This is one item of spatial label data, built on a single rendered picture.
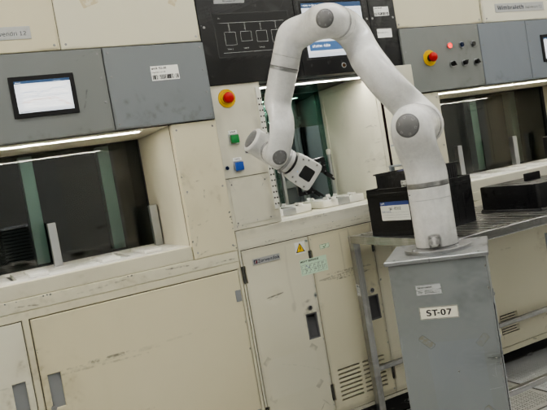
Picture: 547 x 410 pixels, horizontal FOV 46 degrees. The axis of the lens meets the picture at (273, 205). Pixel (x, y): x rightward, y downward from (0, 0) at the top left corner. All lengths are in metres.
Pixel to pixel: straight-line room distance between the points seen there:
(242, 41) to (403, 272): 1.09
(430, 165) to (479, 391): 0.63
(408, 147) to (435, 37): 1.19
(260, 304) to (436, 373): 0.78
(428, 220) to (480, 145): 1.84
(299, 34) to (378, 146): 0.94
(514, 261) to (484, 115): 0.92
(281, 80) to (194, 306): 0.84
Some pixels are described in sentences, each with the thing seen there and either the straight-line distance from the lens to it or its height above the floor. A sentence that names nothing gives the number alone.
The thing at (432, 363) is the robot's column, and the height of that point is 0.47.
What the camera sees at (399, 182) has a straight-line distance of 2.38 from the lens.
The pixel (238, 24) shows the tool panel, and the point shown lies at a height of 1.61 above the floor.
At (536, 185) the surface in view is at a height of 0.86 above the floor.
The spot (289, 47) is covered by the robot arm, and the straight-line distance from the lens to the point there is 2.04.
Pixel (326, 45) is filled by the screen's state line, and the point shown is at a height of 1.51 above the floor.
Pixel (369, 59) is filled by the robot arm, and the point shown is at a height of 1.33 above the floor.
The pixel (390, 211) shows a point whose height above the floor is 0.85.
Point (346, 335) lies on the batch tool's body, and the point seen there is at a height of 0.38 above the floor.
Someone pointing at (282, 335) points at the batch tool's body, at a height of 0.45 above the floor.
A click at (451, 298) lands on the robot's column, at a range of 1.85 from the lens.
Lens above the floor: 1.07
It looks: 3 degrees down
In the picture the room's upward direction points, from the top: 10 degrees counter-clockwise
